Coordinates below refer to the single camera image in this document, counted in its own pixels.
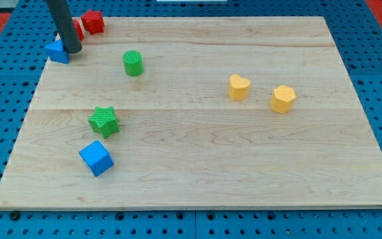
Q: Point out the green cylinder block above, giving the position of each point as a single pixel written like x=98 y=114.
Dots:
x=133 y=63

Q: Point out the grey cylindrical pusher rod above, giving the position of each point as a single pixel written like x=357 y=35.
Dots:
x=63 y=21

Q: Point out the yellow hexagon block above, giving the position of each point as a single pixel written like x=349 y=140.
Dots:
x=282 y=99

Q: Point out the red circle block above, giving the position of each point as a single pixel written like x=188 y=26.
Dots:
x=78 y=29

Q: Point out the blue cube block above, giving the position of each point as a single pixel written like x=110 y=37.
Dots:
x=96 y=157

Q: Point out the light wooden board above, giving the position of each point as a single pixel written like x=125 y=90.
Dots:
x=183 y=143

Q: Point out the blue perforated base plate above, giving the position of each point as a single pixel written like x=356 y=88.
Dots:
x=356 y=30

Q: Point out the yellow heart block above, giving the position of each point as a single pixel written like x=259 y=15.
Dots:
x=238 y=88

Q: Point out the red star block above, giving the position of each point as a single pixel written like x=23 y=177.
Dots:
x=93 y=22

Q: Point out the blue triangle block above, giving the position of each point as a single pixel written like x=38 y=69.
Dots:
x=56 y=52

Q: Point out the green star block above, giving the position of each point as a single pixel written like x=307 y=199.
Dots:
x=104 y=121

